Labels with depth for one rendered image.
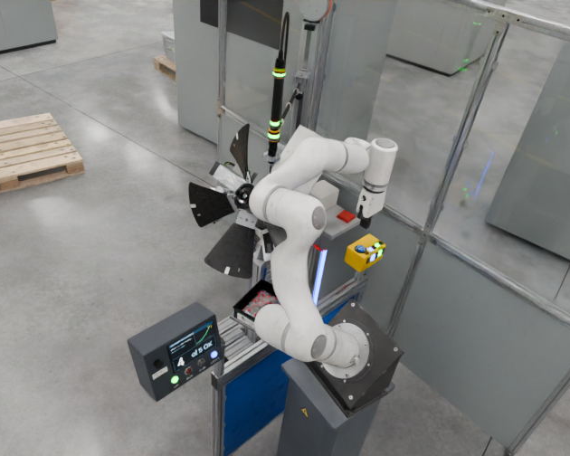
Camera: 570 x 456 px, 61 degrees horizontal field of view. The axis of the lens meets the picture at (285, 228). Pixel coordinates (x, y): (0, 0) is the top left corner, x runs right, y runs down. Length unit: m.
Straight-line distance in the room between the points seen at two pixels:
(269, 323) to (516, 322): 1.40
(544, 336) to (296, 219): 1.57
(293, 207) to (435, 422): 2.07
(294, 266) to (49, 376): 2.09
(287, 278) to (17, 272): 2.71
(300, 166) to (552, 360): 1.67
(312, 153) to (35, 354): 2.37
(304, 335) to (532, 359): 1.47
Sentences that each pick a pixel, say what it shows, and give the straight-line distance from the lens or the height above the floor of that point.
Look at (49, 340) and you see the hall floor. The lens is 3.27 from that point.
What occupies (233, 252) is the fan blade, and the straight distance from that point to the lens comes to 2.16.
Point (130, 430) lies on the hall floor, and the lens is 2.82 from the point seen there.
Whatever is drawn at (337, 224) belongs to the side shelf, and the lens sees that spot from 2.63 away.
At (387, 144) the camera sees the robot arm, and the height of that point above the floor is 1.75.
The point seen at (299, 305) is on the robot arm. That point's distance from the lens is 1.33.
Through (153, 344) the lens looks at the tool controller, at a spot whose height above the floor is 1.25.
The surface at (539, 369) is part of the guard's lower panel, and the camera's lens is 2.60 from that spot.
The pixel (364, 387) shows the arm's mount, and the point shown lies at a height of 1.05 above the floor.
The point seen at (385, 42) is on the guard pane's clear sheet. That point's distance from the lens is 2.39.
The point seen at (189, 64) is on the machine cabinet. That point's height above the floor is 0.75.
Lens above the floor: 2.44
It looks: 38 degrees down
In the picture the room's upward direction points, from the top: 7 degrees clockwise
